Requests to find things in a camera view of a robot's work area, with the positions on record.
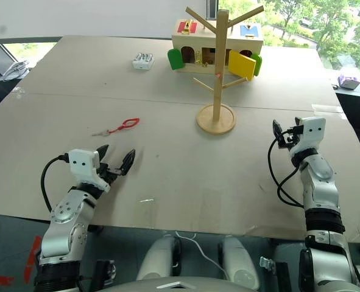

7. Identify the purple and white packet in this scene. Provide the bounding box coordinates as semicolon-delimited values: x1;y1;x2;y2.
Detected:
337;74;360;91

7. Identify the green rounded wooden door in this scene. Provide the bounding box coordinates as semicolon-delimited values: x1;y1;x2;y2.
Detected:
167;48;185;71
250;53;263;78

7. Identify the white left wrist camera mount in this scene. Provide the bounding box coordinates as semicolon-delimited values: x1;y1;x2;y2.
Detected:
67;148;111;193

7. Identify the silver key with red loop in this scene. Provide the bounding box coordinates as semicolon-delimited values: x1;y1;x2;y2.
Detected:
91;117;141;137

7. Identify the yellow square wooden door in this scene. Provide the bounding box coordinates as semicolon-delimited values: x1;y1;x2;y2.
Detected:
228;49;257;82

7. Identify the silver metal clamp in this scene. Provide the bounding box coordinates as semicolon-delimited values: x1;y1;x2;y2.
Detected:
258;255;278;271

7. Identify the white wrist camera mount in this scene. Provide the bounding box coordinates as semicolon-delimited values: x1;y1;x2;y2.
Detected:
67;148;111;193
290;116;326;153

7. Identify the grey robot torso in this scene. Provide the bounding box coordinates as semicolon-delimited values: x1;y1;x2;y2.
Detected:
114;276;261;292

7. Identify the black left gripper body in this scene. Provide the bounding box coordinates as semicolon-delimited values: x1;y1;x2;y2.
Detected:
97;163;123;186

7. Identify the wooden lock box toy house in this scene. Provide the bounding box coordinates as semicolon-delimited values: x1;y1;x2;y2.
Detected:
171;18;264;75

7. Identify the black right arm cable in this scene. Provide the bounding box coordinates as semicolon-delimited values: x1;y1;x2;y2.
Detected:
267;126;306;209

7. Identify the thin white cable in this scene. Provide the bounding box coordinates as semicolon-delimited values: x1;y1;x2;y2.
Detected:
174;231;230;281

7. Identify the white robot right leg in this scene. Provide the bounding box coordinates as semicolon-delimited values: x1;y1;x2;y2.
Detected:
220;236;260;290

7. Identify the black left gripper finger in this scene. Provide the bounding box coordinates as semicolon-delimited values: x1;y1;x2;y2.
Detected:
119;148;136;177
96;144;110;167

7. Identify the dark hanging window panel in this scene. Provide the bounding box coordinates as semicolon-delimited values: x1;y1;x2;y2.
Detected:
206;0;219;19

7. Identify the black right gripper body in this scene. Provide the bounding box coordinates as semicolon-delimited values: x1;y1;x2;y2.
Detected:
277;125;305;151

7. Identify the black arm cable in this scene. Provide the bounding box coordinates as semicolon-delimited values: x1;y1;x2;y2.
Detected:
40;154;69;213
267;126;306;209

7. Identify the bundle of white cables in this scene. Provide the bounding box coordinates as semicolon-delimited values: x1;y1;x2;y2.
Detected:
2;60;31;82

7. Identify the white robot left leg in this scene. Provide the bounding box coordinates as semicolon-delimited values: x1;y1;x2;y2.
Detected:
135;236;181;282

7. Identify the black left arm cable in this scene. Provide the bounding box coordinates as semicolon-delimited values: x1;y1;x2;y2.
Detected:
40;154;69;213

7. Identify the wooden tree-shaped hanger stand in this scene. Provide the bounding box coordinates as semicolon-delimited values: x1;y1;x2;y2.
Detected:
185;4;265;136

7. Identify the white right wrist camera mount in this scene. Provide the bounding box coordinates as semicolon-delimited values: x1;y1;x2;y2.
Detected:
290;116;326;153

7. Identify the white robot leg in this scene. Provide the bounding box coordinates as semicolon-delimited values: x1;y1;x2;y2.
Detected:
220;236;260;290
135;236;181;282

